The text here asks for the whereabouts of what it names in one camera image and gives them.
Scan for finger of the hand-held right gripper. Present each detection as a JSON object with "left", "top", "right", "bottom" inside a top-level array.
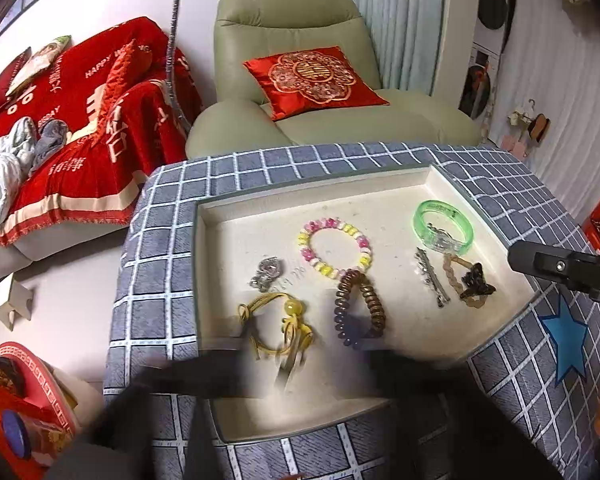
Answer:
[{"left": 507, "top": 240, "right": 600, "bottom": 307}]

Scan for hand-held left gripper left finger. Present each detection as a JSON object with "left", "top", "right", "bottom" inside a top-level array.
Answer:
[{"left": 45, "top": 350, "right": 253, "bottom": 480}]

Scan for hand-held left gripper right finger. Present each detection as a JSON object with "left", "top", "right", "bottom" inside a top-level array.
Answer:
[{"left": 370, "top": 347, "right": 563, "bottom": 480}]

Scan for brown spiral hair tie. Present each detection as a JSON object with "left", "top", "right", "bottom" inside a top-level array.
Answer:
[{"left": 333, "top": 268, "right": 387, "bottom": 349}]

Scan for silver metal hair clip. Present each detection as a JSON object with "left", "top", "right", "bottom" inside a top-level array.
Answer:
[{"left": 413, "top": 247, "right": 451, "bottom": 309}]

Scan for brown braided rope bracelet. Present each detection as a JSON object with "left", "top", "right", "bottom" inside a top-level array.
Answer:
[{"left": 441, "top": 252, "right": 492, "bottom": 312}]

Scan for yellow cord bracelet with bead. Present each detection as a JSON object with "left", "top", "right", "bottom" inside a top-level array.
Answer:
[{"left": 237, "top": 292, "right": 316, "bottom": 362}]

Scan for purple heart silver pendant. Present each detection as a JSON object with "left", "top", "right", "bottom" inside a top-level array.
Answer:
[{"left": 249, "top": 256, "right": 285, "bottom": 294}]

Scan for white shallow tray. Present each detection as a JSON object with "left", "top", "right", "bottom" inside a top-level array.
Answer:
[{"left": 192, "top": 162, "right": 544, "bottom": 447}]

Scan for green translucent bangle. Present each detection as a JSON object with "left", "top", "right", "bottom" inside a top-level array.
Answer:
[{"left": 412, "top": 199, "right": 475, "bottom": 257}]

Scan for red patterned gift box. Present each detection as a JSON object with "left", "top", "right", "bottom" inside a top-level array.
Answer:
[{"left": 0, "top": 342, "right": 79, "bottom": 480}]

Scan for white ribbed curtain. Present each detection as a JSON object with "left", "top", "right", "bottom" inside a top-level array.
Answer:
[{"left": 485, "top": 0, "right": 600, "bottom": 223}]

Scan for small white stool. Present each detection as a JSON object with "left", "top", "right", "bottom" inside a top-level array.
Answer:
[{"left": 0, "top": 274, "right": 34, "bottom": 332}]

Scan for white sofa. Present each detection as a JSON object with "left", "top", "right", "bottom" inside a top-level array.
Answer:
[{"left": 0, "top": 215, "right": 133, "bottom": 288}]

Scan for white washing machine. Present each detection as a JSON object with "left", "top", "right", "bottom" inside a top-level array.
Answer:
[{"left": 457, "top": 42, "right": 502, "bottom": 122}]

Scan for white dryer with dark door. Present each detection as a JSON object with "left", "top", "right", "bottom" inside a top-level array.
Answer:
[{"left": 478, "top": 0, "right": 519, "bottom": 45}]

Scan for pile of pale clothes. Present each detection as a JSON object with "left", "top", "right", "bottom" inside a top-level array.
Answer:
[{"left": 0, "top": 117, "right": 69, "bottom": 234}]

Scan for red printed blanket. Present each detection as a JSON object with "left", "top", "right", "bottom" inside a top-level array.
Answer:
[{"left": 0, "top": 16, "right": 204, "bottom": 262}]

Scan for pale blue curtain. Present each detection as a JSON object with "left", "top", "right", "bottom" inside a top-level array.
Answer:
[{"left": 342, "top": 0, "right": 445, "bottom": 97}]

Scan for red embroidered cushion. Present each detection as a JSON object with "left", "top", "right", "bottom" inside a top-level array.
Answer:
[{"left": 242, "top": 45, "right": 391, "bottom": 122}]

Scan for silver floor lamp pole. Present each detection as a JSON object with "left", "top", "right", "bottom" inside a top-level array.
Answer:
[{"left": 164, "top": 0, "right": 192, "bottom": 137}]

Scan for white green printed pillow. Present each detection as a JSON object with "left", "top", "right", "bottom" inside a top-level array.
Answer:
[{"left": 4, "top": 34, "right": 74, "bottom": 97}]

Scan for pale green leather armchair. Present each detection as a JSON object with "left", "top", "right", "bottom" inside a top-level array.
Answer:
[{"left": 184, "top": 0, "right": 482, "bottom": 162}]

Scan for wall hooks with hanging accessories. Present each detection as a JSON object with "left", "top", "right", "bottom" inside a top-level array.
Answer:
[{"left": 504, "top": 99, "right": 554, "bottom": 157}]

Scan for pink yellow beaded bracelet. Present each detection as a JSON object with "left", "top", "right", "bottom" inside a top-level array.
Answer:
[{"left": 298, "top": 217, "right": 374, "bottom": 281}]

